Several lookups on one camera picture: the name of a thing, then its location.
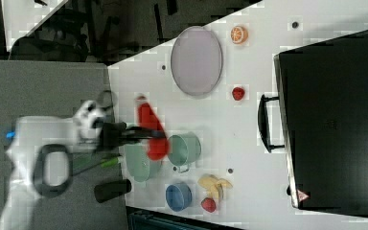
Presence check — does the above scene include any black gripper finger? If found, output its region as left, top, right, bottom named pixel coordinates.
left=126, top=126, right=154, bottom=132
left=126, top=133, right=166, bottom=140

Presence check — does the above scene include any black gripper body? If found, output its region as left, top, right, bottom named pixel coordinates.
left=97, top=122, right=127, bottom=151

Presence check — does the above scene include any red plush ketchup bottle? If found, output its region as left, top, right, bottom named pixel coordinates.
left=135, top=95, right=170, bottom=161

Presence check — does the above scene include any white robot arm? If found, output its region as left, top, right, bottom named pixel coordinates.
left=0, top=101, right=165, bottom=230

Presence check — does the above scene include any green oval strainer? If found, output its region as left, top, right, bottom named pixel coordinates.
left=125, top=144, right=162, bottom=183

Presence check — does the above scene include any green metal cup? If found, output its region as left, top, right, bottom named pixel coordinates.
left=168, top=132, right=201, bottom=173

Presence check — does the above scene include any green slotted spatula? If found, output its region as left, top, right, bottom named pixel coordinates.
left=73, top=156, right=124, bottom=175

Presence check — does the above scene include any dark grey cup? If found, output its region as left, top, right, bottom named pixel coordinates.
left=94, top=179, right=132, bottom=203

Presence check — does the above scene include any plush peeled banana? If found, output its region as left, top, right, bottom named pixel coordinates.
left=197, top=174, right=233, bottom=200

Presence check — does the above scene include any grey round plate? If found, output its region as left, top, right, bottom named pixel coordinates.
left=171, top=26, right=222, bottom=97

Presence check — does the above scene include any red strawberry toy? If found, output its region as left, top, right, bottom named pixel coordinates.
left=201, top=197, right=217, bottom=213

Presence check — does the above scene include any small red tomato toy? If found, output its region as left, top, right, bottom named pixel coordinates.
left=232, top=87, right=245, bottom=101

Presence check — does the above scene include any orange slice toy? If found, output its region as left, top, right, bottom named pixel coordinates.
left=230, top=26, right=248, bottom=44

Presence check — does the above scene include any silver toaster oven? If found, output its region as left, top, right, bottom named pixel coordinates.
left=258, top=30, right=368, bottom=218

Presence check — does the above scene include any blue metal frame rail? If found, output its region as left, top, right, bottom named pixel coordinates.
left=126, top=206, right=241, bottom=230

